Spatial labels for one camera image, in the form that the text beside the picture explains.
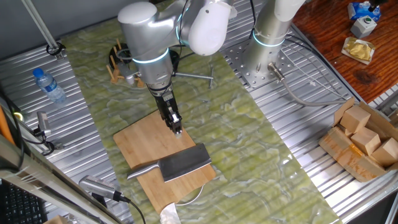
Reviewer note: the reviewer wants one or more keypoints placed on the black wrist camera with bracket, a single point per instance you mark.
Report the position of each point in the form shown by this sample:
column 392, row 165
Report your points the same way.
column 127, row 73

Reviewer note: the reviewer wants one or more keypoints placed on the blue tissue pack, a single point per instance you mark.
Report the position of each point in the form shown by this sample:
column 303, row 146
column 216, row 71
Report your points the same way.
column 360, row 11

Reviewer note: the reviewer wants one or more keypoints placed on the clear water bottle blue label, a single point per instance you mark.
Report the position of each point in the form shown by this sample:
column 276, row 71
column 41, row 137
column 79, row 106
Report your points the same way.
column 49, row 85

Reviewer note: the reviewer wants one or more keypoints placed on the aluminium frame bar with bracket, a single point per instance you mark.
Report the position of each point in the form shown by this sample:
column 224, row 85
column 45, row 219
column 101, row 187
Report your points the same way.
column 62, row 193

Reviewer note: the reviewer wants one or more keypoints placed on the wooden knife rack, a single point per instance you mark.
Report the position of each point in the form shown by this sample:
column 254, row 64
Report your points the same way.
column 115, row 74

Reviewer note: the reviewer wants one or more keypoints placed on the green marble pattern mat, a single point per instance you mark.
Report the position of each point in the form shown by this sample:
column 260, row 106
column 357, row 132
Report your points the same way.
column 248, row 140

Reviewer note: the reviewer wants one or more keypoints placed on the grey emergency button box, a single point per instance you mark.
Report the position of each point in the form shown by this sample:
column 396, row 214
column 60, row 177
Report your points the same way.
column 363, row 27

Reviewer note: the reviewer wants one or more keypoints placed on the light wooden cube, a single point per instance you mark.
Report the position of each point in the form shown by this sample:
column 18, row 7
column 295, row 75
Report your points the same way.
column 385, row 152
column 356, row 119
column 366, row 141

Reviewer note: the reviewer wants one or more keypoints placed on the brown cardboard box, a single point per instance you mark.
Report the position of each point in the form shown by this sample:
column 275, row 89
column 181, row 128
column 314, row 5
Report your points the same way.
column 348, row 155

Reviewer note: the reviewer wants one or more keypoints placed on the crumpled white tissue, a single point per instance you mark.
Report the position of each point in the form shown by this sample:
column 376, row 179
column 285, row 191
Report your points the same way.
column 169, row 214

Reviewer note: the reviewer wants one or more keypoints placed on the black keyboard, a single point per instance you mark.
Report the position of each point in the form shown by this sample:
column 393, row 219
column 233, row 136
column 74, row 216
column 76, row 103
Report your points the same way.
column 18, row 205

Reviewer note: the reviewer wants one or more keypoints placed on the slanted aluminium pole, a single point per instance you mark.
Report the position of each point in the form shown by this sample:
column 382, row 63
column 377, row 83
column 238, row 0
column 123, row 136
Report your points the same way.
column 40, row 26

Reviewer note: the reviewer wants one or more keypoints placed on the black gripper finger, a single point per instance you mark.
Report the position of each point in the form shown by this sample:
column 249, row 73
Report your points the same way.
column 170, row 124
column 178, row 124

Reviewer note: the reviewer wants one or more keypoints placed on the small camera on metal mount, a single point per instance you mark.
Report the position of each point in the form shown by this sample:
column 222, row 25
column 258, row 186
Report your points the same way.
column 43, row 121

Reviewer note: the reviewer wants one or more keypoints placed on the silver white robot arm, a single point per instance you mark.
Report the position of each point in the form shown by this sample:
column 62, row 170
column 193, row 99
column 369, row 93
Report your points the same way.
column 149, row 37

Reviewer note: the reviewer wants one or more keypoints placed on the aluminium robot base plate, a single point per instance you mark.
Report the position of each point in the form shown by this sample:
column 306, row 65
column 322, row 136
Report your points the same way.
column 239, row 62

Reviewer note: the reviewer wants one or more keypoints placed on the silver ribbed handheld device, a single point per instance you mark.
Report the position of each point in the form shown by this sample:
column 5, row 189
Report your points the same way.
column 98, row 186

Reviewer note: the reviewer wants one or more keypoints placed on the stainless steel cleaver knife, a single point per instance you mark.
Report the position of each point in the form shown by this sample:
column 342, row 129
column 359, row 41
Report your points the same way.
column 186, row 161

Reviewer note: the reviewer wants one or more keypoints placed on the bamboo cutting board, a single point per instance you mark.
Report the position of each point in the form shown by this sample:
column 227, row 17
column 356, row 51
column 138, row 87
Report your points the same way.
column 146, row 140

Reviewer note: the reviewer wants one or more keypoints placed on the large light wooden block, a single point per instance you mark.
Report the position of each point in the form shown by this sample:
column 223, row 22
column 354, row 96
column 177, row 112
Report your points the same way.
column 56, row 220

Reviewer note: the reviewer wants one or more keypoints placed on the gold foil packet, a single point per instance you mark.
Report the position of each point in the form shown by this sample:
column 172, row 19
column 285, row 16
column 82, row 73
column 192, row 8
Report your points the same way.
column 358, row 50

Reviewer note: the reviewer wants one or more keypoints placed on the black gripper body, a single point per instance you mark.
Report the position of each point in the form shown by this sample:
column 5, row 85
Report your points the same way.
column 164, row 99

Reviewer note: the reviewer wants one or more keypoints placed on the black C-clamp with steel screw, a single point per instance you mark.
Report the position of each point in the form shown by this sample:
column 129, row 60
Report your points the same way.
column 194, row 75

